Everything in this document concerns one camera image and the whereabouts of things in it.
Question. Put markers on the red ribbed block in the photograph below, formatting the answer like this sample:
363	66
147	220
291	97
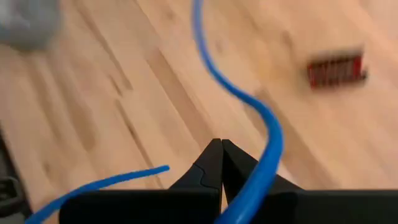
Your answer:
335	71

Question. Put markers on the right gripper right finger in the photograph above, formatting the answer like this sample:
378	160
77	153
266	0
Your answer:
236	168

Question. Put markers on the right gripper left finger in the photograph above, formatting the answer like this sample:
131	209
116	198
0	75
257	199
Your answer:
208	174

